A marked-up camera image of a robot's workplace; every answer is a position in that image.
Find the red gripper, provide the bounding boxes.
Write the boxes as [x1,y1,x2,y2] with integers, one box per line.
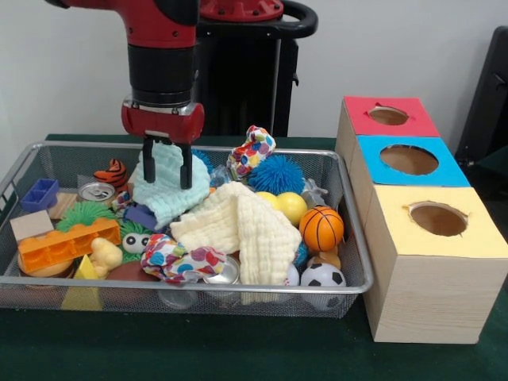
[121,98,206,190]

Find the mint green cloth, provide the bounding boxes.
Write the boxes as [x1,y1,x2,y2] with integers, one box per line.
[129,141,212,232]

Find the cream waffle cloth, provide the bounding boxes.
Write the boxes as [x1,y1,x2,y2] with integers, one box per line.
[171,181,303,287]

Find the shallow clear mesh bin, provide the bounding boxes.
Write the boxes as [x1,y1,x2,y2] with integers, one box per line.
[0,141,374,320]

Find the wooden box with three holes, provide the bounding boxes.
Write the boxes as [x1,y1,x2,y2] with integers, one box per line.
[335,95,508,345]

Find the purple toy brick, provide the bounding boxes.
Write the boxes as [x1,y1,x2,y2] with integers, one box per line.
[123,204,158,232]

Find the colourful spotted plush toy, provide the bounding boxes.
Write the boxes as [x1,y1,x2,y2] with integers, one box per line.
[226,125,277,183]

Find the green spiky toy with eyes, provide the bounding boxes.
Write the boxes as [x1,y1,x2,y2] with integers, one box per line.
[56,200,160,264]

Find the colourful patterned cloth pouch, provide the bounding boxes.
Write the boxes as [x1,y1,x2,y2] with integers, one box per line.
[141,233,232,284]

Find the blue spiky ball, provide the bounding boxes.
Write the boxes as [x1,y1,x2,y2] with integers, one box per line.
[248,154,306,196]

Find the orange toy brick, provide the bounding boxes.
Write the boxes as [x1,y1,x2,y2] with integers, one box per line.
[17,217,122,275]

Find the small yellow ball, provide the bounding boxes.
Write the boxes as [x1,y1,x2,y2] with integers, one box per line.
[276,191,309,226]

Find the small orange basketball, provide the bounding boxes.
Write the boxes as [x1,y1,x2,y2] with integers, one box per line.
[299,206,345,252]

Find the dark green table cloth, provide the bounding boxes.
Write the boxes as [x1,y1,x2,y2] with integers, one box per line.
[0,133,508,381]

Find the small soccer ball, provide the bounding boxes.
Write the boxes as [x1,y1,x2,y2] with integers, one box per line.
[300,263,347,310]

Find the black chair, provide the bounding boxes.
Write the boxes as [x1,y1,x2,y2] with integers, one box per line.
[456,26,508,179]

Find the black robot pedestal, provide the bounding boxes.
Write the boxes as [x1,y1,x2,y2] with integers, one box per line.
[190,0,318,137]

